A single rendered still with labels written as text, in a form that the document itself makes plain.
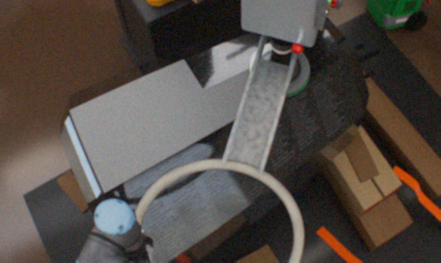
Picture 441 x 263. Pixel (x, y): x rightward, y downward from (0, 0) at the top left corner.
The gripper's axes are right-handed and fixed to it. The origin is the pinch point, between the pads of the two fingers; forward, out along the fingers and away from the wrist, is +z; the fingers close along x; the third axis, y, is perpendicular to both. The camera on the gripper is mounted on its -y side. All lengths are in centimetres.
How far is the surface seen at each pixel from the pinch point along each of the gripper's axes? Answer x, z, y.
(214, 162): 26.6, -7.2, -21.5
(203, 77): 29, 1, -59
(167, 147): 13.2, 2.4, -34.5
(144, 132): 6.4, 2.3, -41.5
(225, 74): 37, 0, -58
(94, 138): -11.6, 2.8, -42.6
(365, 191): 97, 64, -27
